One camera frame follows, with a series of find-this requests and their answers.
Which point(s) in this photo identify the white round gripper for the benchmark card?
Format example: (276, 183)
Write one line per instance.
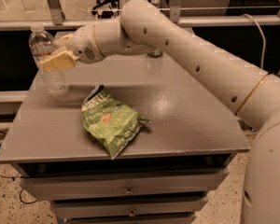
(83, 45)

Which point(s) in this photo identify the clear plastic water bottle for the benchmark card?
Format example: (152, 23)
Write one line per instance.
(42, 45)

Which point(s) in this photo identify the green soda can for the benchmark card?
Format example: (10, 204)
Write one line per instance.
(156, 53)

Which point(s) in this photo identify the grey metal railing frame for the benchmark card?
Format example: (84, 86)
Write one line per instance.
(71, 14)

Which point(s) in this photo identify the grey drawer cabinet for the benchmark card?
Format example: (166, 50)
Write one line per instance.
(162, 177)

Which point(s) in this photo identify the black office chair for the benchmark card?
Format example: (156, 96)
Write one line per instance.
(107, 0)

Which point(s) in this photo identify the green chip bag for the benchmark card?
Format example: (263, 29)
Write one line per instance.
(111, 122)

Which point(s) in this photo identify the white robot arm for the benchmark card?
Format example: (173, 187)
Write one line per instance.
(247, 91)

